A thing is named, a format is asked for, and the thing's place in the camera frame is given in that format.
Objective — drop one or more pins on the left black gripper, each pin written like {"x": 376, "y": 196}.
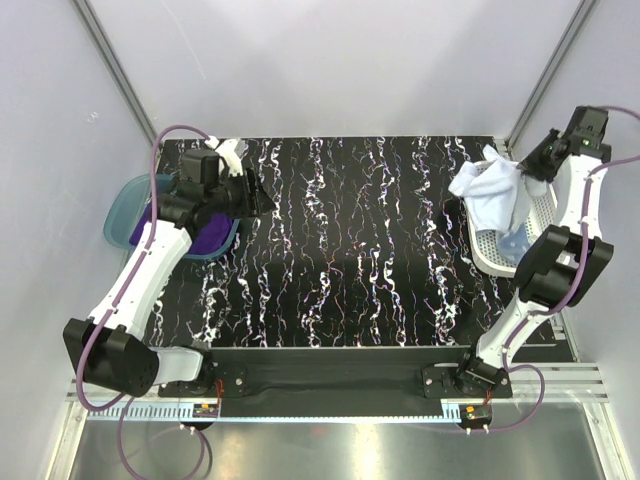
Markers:
{"x": 257, "y": 201}

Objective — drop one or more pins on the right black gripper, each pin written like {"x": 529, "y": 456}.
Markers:
{"x": 530, "y": 162}

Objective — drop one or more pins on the light blue towel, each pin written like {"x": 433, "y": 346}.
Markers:
{"x": 499, "y": 200}

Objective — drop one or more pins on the purple towel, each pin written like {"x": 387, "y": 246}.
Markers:
{"x": 211, "y": 243}

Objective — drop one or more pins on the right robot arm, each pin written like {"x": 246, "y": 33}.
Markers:
{"x": 566, "y": 258}

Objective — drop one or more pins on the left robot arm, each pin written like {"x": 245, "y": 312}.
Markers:
{"x": 107, "y": 348}

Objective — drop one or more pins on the white plastic basket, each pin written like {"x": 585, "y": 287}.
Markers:
{"x": 484, "y": 244}

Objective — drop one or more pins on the teal translucent tray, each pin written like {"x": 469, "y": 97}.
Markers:
{"x": 126, "y": 211}

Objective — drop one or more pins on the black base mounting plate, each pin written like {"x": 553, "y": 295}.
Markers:
{"x": 328, "y": 382}

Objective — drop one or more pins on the left connector board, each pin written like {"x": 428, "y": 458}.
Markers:
{"x": 206, "y": 410}

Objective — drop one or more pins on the connector board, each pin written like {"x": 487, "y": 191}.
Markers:
{"x": 206, "y": 410}
{"x": 479, "y": 413}

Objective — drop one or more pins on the right connector board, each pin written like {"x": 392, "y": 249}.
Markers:
{"x": 479, "y": 413}

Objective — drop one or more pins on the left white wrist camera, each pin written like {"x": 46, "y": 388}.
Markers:
{"x": 230, "y": 150}

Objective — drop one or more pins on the right aluminium corner post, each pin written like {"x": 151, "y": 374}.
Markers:
{"x": 571, "y": 33}

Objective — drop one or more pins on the aluminium corner post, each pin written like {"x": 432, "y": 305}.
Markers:
{"x": 571, "y": 33}
{"x": 107, "y": 53}

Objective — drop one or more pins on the aluminium rail frame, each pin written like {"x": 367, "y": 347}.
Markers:
{"x": 544, "y": 420}

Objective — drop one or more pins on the left aluminium corner post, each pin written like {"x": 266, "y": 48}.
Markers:
{"x": 107, "y": 53}

